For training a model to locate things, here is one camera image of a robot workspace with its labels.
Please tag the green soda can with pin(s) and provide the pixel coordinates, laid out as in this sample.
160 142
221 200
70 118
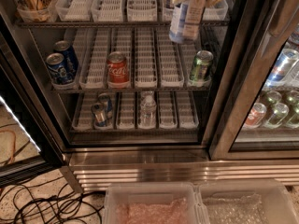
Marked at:
201 65

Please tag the front blue soda can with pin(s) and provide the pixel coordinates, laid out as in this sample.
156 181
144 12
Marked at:
58 70

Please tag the right clear plastic bin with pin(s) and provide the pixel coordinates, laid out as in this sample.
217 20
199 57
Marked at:
248 202

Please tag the silver blue energy can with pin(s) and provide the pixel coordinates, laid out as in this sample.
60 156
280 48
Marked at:
286 60

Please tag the front small blue can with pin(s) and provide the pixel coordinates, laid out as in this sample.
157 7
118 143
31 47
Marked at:
100 114

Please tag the red can right compartment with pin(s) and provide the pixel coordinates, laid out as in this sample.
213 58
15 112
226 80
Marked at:
255 115

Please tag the clear water bottle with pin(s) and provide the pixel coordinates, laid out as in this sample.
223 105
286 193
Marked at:
148 112

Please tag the red Coca-Cola can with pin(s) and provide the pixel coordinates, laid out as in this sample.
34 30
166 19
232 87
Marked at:
117 67

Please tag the clear plastic bin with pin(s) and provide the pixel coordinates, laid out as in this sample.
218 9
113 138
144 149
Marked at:
153 203
248 202

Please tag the green can right compartment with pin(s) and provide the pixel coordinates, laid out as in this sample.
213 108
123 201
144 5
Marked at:
278 112

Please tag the blue soda can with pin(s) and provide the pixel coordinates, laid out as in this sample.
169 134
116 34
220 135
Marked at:
64 47
58 70

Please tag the rear small blue can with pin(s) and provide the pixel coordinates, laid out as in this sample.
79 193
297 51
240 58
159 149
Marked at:
105 99

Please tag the open fridge glass door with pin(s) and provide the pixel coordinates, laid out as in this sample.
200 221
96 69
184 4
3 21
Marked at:
16 168

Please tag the closed fridge glass door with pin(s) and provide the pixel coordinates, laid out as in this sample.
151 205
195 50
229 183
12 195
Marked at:
277 20

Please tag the small blue can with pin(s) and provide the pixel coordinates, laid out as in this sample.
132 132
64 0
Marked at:
100 114
105 99

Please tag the left clear plastic bin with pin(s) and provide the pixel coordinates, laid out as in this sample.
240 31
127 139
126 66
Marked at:
153 203

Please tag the rear blue soda can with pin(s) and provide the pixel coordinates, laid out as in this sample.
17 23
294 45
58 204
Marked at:
64 47

